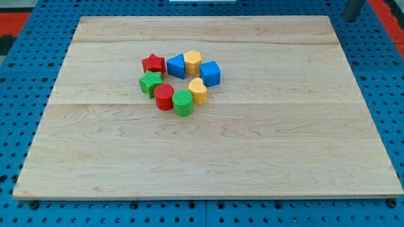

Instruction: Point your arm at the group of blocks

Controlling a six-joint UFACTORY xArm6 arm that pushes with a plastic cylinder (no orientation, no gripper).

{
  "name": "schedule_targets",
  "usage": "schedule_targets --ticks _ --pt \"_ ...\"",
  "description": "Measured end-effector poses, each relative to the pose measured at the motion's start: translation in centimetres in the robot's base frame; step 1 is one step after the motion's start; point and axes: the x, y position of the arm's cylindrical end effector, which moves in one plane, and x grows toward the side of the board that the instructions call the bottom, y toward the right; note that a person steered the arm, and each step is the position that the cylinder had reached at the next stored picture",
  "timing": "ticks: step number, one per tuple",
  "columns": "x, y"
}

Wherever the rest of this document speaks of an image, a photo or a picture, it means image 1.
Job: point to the blue cube block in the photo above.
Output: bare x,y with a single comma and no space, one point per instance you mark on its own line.
210,73

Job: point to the light wooden board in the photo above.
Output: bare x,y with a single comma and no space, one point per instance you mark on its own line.
287,121

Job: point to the green star block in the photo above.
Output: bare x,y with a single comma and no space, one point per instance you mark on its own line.
149,82

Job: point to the yellow heart block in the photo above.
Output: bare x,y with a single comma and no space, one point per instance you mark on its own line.
198,91

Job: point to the red star block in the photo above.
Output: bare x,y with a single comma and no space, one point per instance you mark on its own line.
154,64

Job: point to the yellow pentagon block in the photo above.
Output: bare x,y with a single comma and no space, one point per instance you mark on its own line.
192,60

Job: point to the red cylinder block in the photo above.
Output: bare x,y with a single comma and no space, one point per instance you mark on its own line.
163,96

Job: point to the grey cylindrical robot stylus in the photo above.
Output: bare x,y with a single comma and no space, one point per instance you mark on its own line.
352,10

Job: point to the green cylinder block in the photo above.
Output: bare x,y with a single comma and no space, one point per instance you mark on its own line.
182,103

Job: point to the blue triangle block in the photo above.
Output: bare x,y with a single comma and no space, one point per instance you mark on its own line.
176,66

